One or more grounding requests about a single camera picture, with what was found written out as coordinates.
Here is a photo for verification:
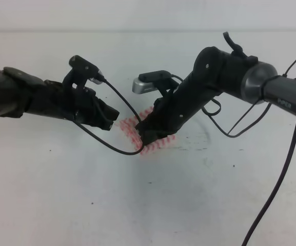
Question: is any black left camera cable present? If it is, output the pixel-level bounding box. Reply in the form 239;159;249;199
72;79;146;156

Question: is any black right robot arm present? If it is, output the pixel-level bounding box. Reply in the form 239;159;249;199
132;33;296;145

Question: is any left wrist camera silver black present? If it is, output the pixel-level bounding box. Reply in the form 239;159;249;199
62;55;106;91

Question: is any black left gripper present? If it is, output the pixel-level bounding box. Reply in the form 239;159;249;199
22;80;120;131

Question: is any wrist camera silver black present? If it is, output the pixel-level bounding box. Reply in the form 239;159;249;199
132;70;183;97
62;55;106;91

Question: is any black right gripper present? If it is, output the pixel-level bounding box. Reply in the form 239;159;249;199
135;79;220;145

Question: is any pink white wavy striped towel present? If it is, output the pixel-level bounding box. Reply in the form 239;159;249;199
115;115;176;156

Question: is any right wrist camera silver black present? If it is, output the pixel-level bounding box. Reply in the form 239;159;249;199
132;70;183;97

